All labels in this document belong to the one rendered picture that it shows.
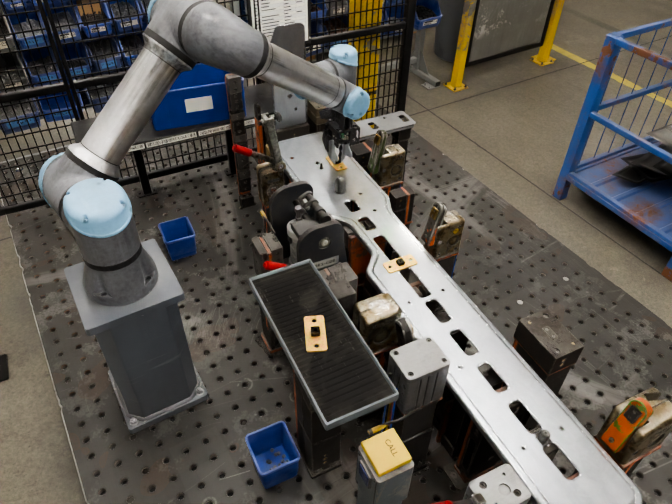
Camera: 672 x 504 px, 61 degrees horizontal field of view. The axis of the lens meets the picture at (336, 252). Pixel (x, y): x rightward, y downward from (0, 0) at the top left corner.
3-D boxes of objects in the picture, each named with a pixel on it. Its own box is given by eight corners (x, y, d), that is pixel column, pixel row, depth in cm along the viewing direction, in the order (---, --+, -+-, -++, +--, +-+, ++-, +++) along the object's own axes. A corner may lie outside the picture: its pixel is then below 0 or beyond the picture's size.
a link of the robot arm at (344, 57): (320, 47, 149) (345, 39, 153) (320, 86, 156) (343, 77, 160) (340, 58, 144) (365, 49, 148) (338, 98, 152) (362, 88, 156)
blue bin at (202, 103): (248, 116, 191) (244, 79, 182) (154, 131, 183) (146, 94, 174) (236, 94, 202) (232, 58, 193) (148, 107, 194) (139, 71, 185)
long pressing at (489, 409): (661, 498, 102) (665, 494, 101) (565, 557, 95) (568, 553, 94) (328, 131, 193) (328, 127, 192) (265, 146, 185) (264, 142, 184)
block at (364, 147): (380, 218, 205) (386, 151, 186) (352, 226, 201) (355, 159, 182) (367, 203, 211) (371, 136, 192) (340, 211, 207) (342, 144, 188)
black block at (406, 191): (414, 265, 187) (425, 193, 167) (385, 275, 184) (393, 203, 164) (401, 250, 193) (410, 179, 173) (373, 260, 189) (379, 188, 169)
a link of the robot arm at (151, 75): (47, 223, 112) (204, -13, 108) (21, 187, 121) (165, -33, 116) (99, 240, 122) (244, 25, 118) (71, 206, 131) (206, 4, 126)
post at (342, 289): (350, 396, 150) (357, 291, 123) (333, 404, 148) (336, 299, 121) (342, 382, 153) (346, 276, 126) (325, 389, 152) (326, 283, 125)
